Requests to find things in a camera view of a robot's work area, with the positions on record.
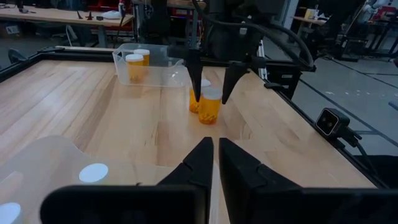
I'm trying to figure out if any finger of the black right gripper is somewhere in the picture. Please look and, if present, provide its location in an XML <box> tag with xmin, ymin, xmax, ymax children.
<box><xmin>221</xmin><ymin>57</ymin><xmax>269</xmax><ymax>105</ymax></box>
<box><xmin>169</xmin><ymin>45</ymin><xmax>205</xmax><ymax>103</ymax></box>

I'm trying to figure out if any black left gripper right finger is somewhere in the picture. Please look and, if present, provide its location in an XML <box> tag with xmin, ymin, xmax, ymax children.
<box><xmin>218</xmin><ymin>137</ymin><xmax>398</xmax><ymax>224</ymax></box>

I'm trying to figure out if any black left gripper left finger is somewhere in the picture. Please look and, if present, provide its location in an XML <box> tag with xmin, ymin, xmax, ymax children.
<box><xmin>39</xmin><ymin>136</ymin><xmax>215</xmax><ymax>224</ymax></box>

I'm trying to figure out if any orange pill bottle white cap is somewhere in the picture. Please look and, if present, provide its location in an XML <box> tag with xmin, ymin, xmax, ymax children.
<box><xmin>78</xmin><ymin>162</ymin><xmax>109</xmax><ymax>184</ymax></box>
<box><xmin>125</xmin><ymin>53</ymin><xmax>146</xmax><ymax>84</ymax></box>
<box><xmin>133</xmin><ymin>48</ymin><xmax>151</xmax><ymax>77</ymax></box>

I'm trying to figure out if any black table clamp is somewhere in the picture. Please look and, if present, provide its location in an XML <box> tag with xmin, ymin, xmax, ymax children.
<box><xmin>263</xmin><ymin>81</ymin><xmax>292</xmax><ymax>91</ymax></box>

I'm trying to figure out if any white object on table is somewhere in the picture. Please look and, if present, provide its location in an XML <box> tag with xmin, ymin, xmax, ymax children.
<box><xmin>101</xmin><ymin>10</ymin><xmax>123</xmax><ymax>20</ymax></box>

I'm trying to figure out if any long wooden table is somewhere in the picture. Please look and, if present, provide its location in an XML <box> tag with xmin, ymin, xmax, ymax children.
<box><xmin>0</xmin><ymin>5</ymin><xmax>135</xmax><ymax>47</ymax></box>

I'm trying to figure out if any silver metal bracket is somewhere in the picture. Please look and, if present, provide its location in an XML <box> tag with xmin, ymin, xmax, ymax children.
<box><xmin>257</xmin><ymin>39</ymin><xmax>269</xmax><ymax>81</ymax></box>

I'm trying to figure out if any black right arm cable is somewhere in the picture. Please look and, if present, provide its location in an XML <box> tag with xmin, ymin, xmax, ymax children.
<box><xmin>191</xmin><ymin>0</ymin><xmax>315</xmax><ymax>71</ymax></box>

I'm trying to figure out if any black table-level camera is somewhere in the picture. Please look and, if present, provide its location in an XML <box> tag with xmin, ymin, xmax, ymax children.
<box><xmin>314</xmin><ymin>107</ymin><xmax>363</xmax><ymax>147</ymax></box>

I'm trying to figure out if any black aluminium table frame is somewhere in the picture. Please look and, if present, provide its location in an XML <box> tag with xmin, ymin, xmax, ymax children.
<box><xmin>0</xmin><ymin>45</ymin><xmax>398</xmax><ymax>190</ymax></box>

